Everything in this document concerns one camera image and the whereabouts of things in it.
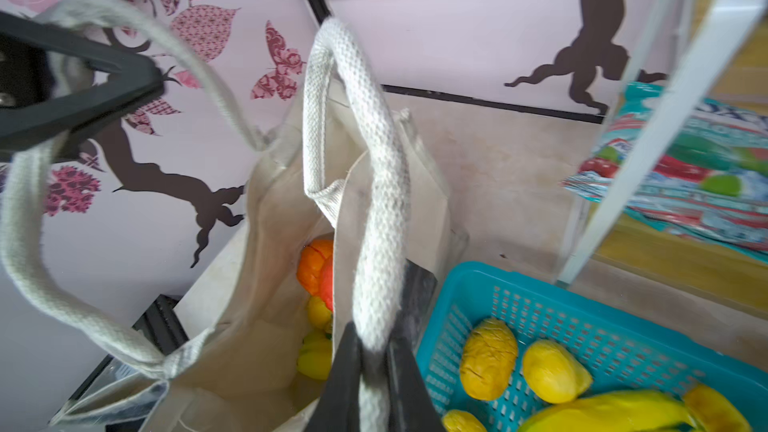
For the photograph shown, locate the red tomato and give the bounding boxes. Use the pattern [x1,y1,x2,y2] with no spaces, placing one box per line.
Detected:
[317,256,334,312]

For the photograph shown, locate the lower green white candy bag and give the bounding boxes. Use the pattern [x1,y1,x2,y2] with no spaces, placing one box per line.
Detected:
[562,82,767,262]

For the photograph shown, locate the yellow lemon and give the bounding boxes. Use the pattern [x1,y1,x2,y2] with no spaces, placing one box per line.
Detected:
[441,410,487,432]

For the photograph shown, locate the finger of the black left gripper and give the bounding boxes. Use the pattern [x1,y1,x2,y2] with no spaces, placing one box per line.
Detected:
[1,13,165,153]

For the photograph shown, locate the brownish yellow mango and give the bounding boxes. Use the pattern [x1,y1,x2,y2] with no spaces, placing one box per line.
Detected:
[459,317,519,401]

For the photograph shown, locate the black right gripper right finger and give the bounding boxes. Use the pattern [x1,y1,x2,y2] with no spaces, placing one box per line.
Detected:
[385,311,444,432]

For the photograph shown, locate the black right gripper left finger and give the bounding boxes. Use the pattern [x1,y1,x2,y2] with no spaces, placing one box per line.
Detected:
[304,322,362,432]

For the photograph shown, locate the white wooden two-tier shelf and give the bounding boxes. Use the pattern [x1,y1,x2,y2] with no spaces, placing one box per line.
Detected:
[556,0,767,316]

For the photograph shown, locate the yellow pear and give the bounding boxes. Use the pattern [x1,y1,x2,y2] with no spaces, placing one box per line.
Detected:
[683,384,753,432]
[522,340,593,404]

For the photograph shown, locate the yellow banana bunch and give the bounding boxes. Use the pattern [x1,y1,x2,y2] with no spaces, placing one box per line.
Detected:
[297,296,333,381]
[518,390,695,432]

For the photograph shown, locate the orange bell pepper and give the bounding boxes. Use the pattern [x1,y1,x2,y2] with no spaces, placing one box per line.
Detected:
[296,238,333,296]

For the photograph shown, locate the cream canvas grocery bag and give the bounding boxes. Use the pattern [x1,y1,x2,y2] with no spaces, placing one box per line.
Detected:
[1,0,466,431]

